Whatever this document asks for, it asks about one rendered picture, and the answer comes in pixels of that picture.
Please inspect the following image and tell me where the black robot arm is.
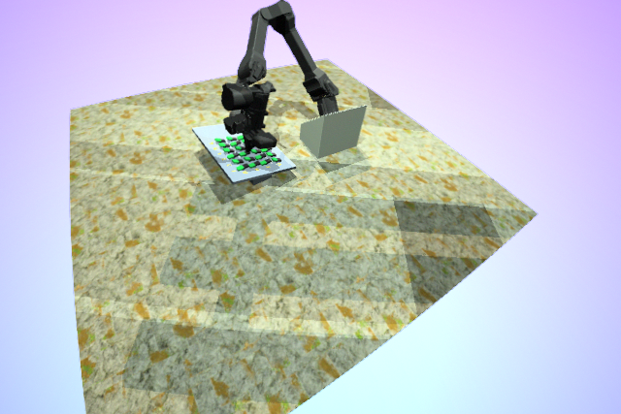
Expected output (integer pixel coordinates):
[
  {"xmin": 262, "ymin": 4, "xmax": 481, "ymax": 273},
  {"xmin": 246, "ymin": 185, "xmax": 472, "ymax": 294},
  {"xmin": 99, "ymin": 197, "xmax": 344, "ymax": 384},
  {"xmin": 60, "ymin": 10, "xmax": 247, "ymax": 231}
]
[{"xmin": 221, "ymin": 0, "xmax": 340, "ymax": 136}]

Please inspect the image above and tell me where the white switch panel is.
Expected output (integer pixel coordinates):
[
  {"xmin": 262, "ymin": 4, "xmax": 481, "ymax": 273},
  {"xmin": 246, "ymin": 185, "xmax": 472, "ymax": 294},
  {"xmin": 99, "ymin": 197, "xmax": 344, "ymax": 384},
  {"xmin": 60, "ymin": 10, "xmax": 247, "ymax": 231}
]
[{"xmin": 192, "ymin": 124, "xmax": 297, "ymax": 185}]

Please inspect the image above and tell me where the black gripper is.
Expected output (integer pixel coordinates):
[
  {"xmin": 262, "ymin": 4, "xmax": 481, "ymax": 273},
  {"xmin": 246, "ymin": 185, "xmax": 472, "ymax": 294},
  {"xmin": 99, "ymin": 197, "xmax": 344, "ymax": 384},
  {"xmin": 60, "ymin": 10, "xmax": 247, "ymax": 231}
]
[{"xmin": 229, "ymin": 108, "xmax": 278, "ymax": 152}]

